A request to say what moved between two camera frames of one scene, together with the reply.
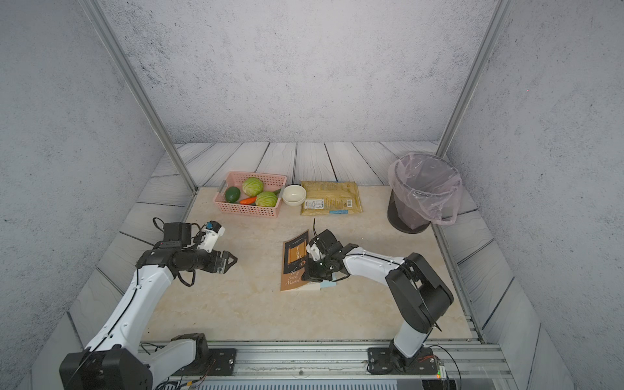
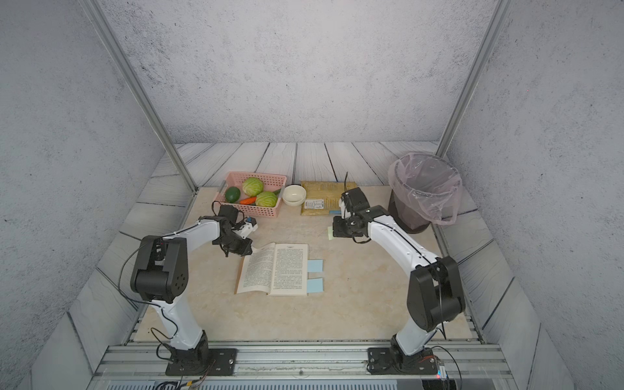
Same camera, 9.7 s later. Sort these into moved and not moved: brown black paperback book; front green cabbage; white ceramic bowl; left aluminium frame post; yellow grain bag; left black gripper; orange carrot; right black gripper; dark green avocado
Moved: left black gripper; brown black paperback book; right black gripper
Not moved: white ceramic bowl; left aluminium frame post; front green cabbage; orange carrot; yellow grain bag; dark green avocado
